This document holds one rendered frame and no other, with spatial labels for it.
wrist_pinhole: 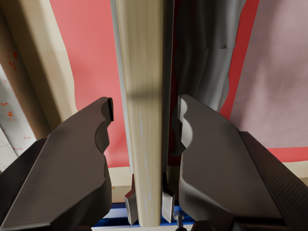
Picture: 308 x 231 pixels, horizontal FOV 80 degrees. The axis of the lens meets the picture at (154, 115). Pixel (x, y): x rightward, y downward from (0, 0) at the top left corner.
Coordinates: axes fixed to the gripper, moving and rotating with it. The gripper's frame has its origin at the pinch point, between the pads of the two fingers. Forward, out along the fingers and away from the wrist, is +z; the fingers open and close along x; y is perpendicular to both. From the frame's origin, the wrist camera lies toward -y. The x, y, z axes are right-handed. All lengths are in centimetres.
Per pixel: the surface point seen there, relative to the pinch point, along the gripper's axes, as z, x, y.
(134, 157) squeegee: 2.1, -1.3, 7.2
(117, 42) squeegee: 8.4, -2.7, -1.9
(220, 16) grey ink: 11.7, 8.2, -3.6
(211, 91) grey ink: 11.9, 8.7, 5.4
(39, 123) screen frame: 10.7, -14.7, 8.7
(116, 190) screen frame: 11.5, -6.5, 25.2
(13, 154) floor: 108, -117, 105
